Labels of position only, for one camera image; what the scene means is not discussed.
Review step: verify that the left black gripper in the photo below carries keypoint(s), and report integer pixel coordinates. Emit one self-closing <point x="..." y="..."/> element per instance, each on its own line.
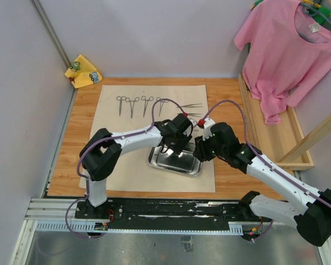
<point x="186" y="138"/>

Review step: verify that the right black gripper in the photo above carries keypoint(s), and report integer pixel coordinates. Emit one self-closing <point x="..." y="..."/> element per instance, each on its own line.
<point x="200" y="152"/>

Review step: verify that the steel surgical forceps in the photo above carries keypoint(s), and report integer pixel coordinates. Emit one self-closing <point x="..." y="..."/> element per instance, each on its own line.
<point x="195" y="105"/>

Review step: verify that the stainless steel tray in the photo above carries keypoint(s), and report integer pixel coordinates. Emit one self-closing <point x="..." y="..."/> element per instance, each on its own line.
<point x="183" y="163"/>

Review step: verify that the long steel hemostat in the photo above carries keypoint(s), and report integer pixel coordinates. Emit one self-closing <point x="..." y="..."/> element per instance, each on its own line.
<point x="161" y="103"/>

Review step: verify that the steel hemostat clamp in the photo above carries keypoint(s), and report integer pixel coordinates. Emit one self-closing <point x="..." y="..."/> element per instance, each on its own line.
<point x="146" y="101"/>

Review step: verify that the beige cloth wrap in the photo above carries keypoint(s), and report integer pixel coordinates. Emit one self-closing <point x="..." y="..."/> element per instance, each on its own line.
<point x="132" y="172"/>

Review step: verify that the steel surgical scissors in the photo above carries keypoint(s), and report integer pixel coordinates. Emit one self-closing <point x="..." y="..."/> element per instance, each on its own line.
<point x="121" y="99"/>

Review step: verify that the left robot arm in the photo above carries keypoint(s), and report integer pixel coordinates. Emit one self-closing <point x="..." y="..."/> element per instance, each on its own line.
<point x="100" y="155"/>

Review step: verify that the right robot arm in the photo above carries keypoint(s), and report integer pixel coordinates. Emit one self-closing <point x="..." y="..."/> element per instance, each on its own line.
<point x="306" y="208"/>

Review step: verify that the pink t-shirt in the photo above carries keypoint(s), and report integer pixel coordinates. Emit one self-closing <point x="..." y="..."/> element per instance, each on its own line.
<point x="289" y="54"/>

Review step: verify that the yellow printed cloth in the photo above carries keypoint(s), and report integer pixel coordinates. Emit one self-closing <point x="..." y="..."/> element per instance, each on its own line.
<point x="82" y="72"/>

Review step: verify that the wooden pole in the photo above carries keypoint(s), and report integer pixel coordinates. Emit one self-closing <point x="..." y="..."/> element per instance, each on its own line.
<point x="319" y="132"/>

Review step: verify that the green clothes hanger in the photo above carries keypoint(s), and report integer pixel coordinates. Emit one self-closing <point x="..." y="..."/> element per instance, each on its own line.
<point x="315" y="10"/>

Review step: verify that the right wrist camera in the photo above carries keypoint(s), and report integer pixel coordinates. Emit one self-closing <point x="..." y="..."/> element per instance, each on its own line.
<point x="206" y="125"/>

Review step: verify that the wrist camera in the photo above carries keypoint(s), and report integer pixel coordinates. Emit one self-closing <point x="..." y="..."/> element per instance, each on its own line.
<point x="206" y="125"/>
<point x="190" y="129"/>

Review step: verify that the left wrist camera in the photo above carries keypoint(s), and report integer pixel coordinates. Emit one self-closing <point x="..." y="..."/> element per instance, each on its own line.
<point x="190" y="129"/>

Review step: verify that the wooden tray frame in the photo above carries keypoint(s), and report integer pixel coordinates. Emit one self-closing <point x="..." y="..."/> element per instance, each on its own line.
<point x="275" y="141"/>

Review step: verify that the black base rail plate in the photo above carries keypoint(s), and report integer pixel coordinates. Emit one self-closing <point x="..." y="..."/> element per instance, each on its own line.
<point x="166" y="214"/>

